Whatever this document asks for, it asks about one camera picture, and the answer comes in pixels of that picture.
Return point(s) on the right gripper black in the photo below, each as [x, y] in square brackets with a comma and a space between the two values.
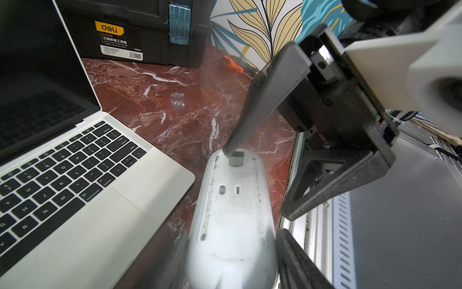
[316, 88]

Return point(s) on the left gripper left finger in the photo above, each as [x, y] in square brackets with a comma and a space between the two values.
[167, 271]

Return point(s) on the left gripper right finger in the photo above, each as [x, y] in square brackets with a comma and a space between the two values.
[296, 269]

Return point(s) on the white wireless mouse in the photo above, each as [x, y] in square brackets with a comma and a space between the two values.
[232, 240]

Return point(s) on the silver laptop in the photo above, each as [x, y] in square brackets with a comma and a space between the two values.
[81, 194]

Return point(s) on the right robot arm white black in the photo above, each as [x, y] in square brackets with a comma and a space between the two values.
[380, 19]

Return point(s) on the orange screwdriver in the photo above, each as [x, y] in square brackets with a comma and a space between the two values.
[237, 65]

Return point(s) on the black yellow toolbox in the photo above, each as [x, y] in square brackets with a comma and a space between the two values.
[154, 32]

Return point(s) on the aluminium front rail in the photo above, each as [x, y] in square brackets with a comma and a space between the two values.
[403, 231]

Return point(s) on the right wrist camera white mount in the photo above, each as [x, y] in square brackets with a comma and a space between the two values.
[419, 72]

